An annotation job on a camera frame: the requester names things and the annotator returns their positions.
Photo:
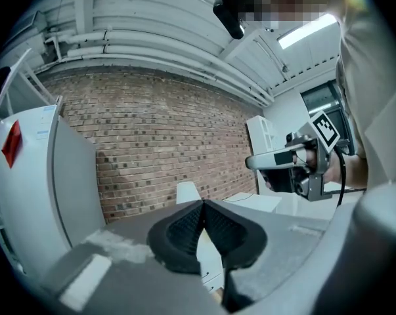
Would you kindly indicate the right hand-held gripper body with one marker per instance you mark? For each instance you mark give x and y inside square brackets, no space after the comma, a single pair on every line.
[316,136]

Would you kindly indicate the brown-lined white drawer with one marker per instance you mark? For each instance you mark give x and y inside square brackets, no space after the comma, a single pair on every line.
[218,295]

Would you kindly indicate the dark framed window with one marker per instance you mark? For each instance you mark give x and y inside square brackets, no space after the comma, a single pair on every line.
[316,100]

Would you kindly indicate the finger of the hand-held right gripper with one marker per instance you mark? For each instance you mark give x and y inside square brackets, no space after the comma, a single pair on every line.
[279,180]

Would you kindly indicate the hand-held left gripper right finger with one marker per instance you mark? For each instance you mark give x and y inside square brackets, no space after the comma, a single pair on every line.
[233,241]

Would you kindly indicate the black head-worn camera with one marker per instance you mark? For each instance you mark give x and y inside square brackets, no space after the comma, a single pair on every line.
[228,15]

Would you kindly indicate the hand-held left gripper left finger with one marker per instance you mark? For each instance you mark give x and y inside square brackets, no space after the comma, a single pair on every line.
[179,241]

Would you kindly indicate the person's right forearm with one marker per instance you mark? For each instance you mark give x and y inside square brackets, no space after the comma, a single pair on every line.
[352,171]

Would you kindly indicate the white table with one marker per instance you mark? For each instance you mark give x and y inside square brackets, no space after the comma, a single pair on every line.
[253,200]

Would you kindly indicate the white arched display cabinet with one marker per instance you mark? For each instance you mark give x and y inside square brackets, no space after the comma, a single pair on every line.
[258,133]

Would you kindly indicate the white ceiling pipe run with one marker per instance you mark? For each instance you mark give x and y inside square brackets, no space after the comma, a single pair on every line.
[135,49]

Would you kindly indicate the person's beige shirt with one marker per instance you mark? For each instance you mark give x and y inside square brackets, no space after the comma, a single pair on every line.
[375,77]

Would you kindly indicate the red diamond sticker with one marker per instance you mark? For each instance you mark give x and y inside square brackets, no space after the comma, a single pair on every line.
[12,143]

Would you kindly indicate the white table lamp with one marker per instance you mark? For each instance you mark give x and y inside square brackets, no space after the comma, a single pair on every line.
[188,192]

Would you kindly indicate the white cabinet with black handles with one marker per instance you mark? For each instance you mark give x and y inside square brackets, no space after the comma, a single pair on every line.
[211,264]

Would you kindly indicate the rectangular ceiling light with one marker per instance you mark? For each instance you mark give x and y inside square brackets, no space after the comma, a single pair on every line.
[302,31]

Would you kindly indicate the person's right hand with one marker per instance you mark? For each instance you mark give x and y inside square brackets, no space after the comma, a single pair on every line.
[308,161]

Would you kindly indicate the white and grey refrigerator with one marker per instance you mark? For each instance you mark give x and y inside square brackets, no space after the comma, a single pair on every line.
[36,192]

